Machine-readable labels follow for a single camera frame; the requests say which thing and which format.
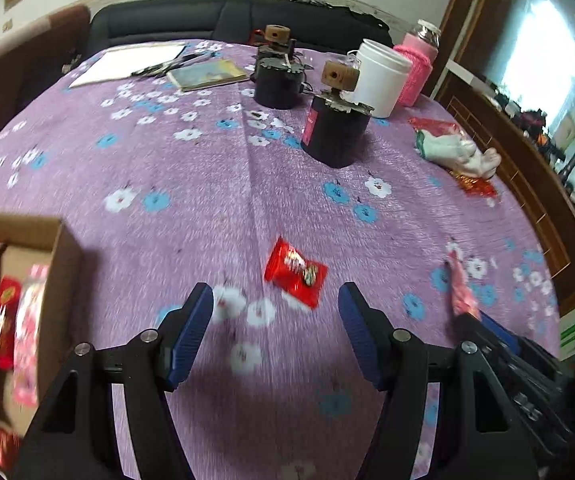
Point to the black scissors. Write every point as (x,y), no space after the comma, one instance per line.
(162,66)

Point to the small red candy packet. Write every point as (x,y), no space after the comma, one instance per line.
(292,270)

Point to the white plastic jar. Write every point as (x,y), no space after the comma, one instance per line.
(382,80)

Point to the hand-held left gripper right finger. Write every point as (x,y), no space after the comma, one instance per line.
(362,340)

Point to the white paper sheet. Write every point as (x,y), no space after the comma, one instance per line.
(122,62)

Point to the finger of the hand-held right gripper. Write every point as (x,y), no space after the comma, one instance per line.
(500,332)
(467,327)

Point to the wall socket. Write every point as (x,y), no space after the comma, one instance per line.
(7,25)

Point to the black cylinder device wooden knob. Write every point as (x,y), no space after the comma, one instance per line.
(277,85)

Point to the shallow cardboard box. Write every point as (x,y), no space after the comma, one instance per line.
(64,280)

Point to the pink sleeved bottle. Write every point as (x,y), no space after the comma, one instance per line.
(417,70)

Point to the brown armchair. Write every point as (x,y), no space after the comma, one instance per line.
(27,45)

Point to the white figurine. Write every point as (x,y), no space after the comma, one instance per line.
(452,152)

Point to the black leather sofa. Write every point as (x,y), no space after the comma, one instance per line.
(167,22)

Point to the green booklet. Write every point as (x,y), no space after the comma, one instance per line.
(207,75)

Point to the red foil packet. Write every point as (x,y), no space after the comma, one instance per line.
(475,185)

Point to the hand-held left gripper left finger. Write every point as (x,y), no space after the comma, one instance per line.
(192,330)

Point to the pink white snack packet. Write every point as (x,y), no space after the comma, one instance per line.
(29,340)

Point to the purple floral tablecloth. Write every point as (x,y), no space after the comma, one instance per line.
(217,170)

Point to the wooden cabinet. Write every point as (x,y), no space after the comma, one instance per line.
(517,160)

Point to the bright window pane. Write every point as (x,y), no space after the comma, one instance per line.
(542,35)

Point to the black cylinder device red label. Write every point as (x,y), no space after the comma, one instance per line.
(335,135)

